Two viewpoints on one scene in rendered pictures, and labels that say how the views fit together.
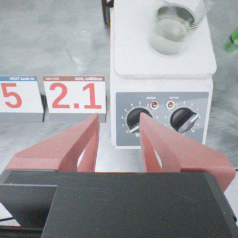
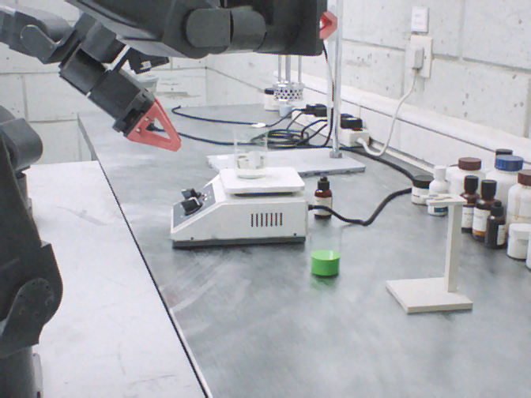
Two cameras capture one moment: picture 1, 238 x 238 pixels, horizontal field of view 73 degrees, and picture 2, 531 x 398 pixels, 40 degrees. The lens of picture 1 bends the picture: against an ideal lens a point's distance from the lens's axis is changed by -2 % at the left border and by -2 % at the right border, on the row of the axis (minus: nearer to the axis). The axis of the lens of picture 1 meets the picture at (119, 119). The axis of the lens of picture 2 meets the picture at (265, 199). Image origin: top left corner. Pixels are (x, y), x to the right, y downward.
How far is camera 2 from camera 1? 112 cm
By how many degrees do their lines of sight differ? 73
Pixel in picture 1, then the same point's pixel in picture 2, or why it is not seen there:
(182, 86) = (219, 195)
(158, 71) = (223, 176)
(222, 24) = (344, 262)
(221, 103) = (225, 259)
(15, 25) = not seen: hidden behind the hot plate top
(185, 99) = (209, 200)
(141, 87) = (216, 186)
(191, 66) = (229, 182)
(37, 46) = not seen: hidden behind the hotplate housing
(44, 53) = not seen: hidden behind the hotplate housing
